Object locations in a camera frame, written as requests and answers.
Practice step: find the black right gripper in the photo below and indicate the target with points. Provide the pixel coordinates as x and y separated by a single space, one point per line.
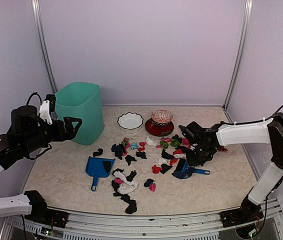
192 161

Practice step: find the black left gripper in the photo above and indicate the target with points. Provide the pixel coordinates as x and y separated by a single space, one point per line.
61 136

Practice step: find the blue hand brush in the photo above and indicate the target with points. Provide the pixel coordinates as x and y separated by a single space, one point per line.
184 171

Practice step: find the blue plastic dustpan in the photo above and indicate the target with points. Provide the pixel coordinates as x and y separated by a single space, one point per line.
95 169

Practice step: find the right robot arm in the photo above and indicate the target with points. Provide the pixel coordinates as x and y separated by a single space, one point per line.
265 133

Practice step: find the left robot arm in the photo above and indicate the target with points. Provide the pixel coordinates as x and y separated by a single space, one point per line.
29 136

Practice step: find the teal plastic waste bin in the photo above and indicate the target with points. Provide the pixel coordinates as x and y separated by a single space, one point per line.
82 100

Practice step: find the black scrap near bin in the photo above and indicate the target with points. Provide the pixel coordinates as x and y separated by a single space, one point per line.
99 152

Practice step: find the black scrap in dustpan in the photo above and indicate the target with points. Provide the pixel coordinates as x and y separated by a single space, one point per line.
107 166

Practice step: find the red patterned bowl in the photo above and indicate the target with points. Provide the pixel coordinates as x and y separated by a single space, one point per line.
159 130

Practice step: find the pink patterned inverted bowl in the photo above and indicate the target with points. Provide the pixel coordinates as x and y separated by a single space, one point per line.
162 116

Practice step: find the green paper scrap left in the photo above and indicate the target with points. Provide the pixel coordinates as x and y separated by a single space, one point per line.
125 143

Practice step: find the white paper scrap centre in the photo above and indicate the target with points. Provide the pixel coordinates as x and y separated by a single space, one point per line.
150 142

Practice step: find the red paper scrap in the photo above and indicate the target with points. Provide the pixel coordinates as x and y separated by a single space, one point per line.
156 169

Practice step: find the white scalloped bowl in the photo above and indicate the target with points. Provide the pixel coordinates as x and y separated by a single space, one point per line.
130 122

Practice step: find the light blue paper scrap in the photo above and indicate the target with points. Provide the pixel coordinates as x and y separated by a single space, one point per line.
134 146

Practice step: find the pink and navy scrap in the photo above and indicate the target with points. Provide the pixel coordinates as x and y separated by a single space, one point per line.
150 184

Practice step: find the black paper scrap front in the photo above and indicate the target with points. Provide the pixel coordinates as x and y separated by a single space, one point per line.
132 205

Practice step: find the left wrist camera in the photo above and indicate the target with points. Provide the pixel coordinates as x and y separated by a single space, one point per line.
47 107

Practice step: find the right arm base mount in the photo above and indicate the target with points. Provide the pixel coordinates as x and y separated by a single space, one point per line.
247 212

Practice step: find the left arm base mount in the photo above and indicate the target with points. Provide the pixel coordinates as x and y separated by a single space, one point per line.
49 216

